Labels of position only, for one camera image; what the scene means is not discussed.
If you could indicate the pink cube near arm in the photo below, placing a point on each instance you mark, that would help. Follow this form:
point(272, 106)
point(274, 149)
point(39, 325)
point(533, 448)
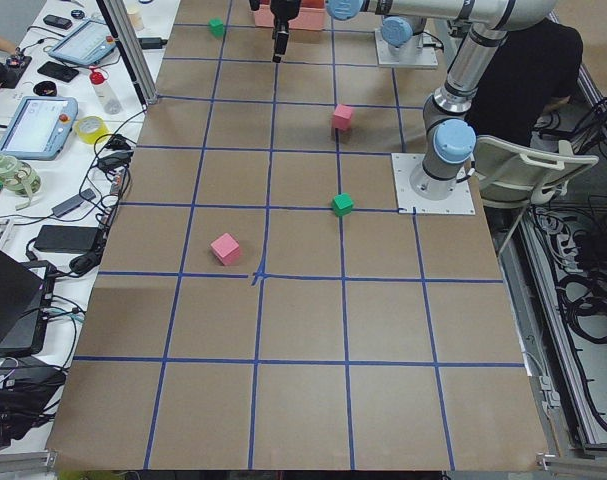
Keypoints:
point(226, 249)

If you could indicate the teach pendant near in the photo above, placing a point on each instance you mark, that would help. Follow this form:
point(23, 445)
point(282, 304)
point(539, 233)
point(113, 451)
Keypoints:
point(39, 128)

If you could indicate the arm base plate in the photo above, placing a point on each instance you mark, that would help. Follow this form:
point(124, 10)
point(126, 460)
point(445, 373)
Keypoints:
point(417, 53)
point(418, 193)

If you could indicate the green cube front left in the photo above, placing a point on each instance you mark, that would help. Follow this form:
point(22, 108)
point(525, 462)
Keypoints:
point(342, 204)

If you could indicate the green cube near bin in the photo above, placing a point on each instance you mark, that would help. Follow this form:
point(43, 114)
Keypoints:
point(216, 27)

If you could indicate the teach pendant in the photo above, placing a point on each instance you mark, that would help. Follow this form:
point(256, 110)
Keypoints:
point(39, 128)
point(87, 44)

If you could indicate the aluminium frame post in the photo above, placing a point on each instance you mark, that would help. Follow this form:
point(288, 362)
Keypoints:
point(116, 18)

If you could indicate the black power adapter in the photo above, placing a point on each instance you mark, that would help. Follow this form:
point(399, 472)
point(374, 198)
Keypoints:
point(66, 239)

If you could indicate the teach pendant far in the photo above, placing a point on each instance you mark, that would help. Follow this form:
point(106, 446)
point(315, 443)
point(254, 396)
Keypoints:
point(87, 44)

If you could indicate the green water bottle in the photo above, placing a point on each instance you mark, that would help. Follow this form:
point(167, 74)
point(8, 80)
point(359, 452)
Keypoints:
point(19, 177)

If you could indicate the red capped squeeze bottle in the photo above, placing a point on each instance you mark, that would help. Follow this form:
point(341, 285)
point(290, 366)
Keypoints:
point(104, 92)

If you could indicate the white office chair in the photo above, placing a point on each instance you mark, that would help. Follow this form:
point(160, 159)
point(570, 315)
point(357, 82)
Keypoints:
point(511, 176)

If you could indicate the pink cube centre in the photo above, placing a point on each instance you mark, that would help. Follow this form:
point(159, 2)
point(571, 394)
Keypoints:
point(342, 117)

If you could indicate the black laptop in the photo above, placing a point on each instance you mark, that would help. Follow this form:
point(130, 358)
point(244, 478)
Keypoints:
point(26, 290)

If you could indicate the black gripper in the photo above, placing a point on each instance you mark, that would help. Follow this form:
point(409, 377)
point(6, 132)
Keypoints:
point(283, 11)

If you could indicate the seated person in black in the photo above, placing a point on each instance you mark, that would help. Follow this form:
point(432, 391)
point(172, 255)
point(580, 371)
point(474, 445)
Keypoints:
point(534, 71)

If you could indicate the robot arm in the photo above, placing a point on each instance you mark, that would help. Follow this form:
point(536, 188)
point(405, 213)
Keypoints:
point(450, 140)
point(399, 32)

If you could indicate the yellow tape roll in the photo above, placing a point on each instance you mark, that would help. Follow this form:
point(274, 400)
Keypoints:
point(91, 130)

